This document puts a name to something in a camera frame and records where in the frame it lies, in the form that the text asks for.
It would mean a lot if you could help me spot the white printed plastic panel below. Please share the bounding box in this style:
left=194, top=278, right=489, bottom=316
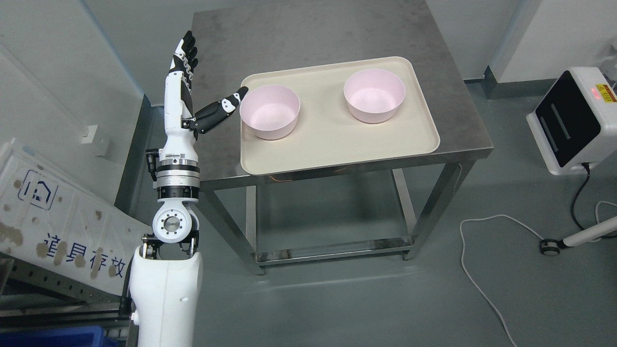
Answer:
left=0, top=141, right=149, bottom=295

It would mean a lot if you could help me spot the white floor cable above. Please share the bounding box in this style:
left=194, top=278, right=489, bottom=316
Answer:
left=459, top=214, right=545, bottom=347

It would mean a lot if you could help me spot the pink bowl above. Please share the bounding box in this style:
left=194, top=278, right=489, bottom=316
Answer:
left=240, top=85, right=301, bottom=140
left=343, top=68, right=407, bottom=124

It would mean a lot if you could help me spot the white black appliance box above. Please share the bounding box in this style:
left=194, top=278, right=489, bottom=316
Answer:
left=526, top=67, right=617, bottom=175

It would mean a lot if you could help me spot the white wall socket box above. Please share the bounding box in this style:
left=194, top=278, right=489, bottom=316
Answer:
left=81, top=124, right=111, bottom=157

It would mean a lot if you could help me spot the beige plastic tray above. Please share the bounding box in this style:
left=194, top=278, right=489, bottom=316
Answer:
left=240, top=56, right=440, bottom=176

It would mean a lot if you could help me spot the white stand leg with caster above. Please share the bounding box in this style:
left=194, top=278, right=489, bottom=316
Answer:
left=540, top=216, right=617, bottom=255

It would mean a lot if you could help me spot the blue plastic bin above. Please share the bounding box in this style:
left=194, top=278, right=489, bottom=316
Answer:
left=0, top=326, right=119, bottom=347

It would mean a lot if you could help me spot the metal shelf frame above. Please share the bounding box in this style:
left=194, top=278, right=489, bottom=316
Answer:
left=0, top=254, right=129, bottom=331

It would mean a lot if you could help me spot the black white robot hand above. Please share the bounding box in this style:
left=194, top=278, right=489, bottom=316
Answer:
left=160, top=30, right=249, bottom=162

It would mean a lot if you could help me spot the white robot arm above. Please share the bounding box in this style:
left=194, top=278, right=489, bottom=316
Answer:
left=128, top=147, right=203, bottom=347

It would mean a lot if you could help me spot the black power cable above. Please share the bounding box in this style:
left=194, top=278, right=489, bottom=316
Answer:
left=571, top=163, right=592, bottom=232

